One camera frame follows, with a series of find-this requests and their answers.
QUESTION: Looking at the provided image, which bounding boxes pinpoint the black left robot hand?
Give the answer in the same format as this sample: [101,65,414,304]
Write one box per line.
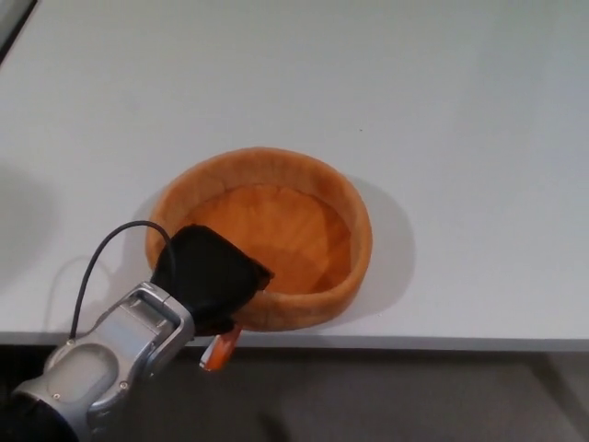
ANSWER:
[151,223,277,338]

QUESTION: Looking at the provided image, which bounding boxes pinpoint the orange plush soft plate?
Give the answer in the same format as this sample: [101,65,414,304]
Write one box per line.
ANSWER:
[145,145,373,372]

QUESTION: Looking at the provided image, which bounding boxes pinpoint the grey panel with dark edge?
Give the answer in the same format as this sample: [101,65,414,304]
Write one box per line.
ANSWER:
[0,0,39,65]

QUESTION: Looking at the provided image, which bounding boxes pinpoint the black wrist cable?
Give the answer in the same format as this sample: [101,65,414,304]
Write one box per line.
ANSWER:
[68,220,179,344]

